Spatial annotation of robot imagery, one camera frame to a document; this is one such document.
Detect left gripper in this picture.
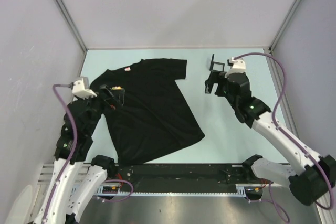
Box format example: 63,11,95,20
76,84,124,134

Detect colourful pom-pom brooch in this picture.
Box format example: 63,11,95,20
112,86,122,90

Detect black t-shirt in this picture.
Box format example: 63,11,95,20
90,58,205,165

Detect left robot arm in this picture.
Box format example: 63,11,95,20
33,80,125,223

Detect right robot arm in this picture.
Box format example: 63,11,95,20
205,70,335,206

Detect small black stand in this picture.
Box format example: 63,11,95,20
209,54,225,72

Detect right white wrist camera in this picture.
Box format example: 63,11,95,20
225,57,246,78

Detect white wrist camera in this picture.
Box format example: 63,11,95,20
225,57,246,78
70,77,97,99

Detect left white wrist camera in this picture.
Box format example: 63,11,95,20
70,77,97,99

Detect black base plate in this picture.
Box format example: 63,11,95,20
116,164,262,184

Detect white slotted cable duct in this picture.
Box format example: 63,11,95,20
94,184,262,197

